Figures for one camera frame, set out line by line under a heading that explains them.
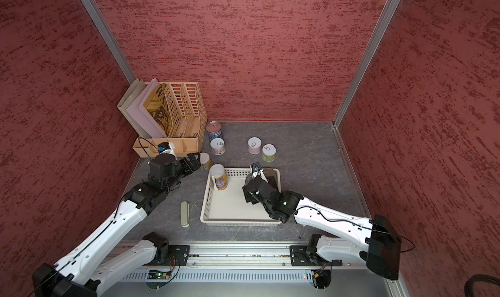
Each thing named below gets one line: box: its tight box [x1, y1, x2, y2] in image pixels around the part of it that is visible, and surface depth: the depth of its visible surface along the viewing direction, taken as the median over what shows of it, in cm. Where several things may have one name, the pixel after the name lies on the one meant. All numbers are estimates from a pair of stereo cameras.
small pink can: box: [247, 136, 262, 155], surface depth 106 cm
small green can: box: [261, 143, 277, 163], surface depth 102 cm
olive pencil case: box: [180, 200, 190, 228], surface depth 83 cm
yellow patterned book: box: [143, 82, 173, 137], surface depth 102 cm
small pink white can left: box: [210, 137, 226, 156], surface depth 105 cm
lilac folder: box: [126, 78, 168, 139], surface depth 95 cm
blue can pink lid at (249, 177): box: [244, 173, 254, 185], surface depth 77 cm
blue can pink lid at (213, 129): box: [206, 121, 223, 141], surface depth 107 cm
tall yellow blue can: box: [209, 163, 229, 191], surface depth 86 cm
